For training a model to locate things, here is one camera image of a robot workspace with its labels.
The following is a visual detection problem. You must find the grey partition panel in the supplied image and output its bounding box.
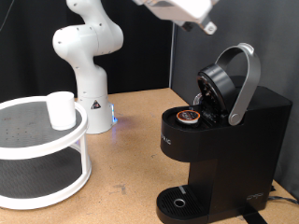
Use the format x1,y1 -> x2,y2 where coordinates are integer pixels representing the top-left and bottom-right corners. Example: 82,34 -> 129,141
169,0 -> 299,200

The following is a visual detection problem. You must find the white coffee pod orange rim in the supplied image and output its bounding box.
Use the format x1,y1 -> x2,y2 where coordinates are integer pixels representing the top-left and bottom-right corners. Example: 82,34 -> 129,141
176,109 -> 201,125

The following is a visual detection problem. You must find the black backdrop curtain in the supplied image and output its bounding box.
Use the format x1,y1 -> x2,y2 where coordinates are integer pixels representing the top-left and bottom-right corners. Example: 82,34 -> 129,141
0,0 -> 176,104

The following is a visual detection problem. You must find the Keurig lid with silver handle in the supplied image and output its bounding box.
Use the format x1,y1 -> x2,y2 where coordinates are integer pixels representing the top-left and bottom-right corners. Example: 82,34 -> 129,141
195,42 -> 262,127

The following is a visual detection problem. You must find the grey braided power cable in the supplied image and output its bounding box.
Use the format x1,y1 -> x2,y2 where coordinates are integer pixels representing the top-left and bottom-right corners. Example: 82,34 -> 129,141
268,186 -> 299,205

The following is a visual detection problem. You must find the white two-tier turntable shelf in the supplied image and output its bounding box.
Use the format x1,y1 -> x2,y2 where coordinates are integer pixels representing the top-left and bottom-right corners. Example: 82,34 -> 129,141
0,95 -> 93,211

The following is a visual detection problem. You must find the black drip tray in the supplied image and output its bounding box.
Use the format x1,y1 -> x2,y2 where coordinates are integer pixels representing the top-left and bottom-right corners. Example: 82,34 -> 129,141
155,185 -> 216,224

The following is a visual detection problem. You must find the black Keurig coffee machine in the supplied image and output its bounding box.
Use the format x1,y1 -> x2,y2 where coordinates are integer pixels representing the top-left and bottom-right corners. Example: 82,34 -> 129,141
155,84 -> 293,224

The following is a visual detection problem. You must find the black tape strap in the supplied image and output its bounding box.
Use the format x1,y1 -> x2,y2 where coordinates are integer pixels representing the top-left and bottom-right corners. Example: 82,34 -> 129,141
237,203 -> 269,224

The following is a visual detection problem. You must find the white mug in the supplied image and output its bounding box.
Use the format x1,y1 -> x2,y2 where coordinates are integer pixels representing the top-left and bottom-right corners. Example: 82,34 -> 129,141
43,91 -> 78,132

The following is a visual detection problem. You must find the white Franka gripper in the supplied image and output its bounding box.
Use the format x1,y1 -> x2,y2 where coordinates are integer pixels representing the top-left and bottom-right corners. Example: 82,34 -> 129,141
134,0 -> 219,35

